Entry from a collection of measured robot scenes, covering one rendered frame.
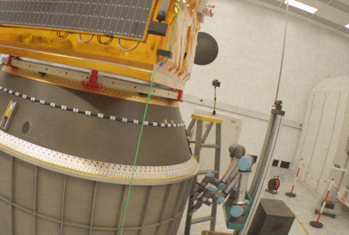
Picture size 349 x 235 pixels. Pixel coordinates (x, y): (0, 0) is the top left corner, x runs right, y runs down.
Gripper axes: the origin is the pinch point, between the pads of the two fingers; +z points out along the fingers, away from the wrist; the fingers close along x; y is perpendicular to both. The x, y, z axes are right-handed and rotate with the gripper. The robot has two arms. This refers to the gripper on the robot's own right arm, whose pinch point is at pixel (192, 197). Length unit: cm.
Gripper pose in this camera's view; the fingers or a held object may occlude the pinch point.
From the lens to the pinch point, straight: 319.7
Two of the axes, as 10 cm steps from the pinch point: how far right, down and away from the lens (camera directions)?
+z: -5.8, 8.1, -0.9
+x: -0.7, 0.6, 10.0
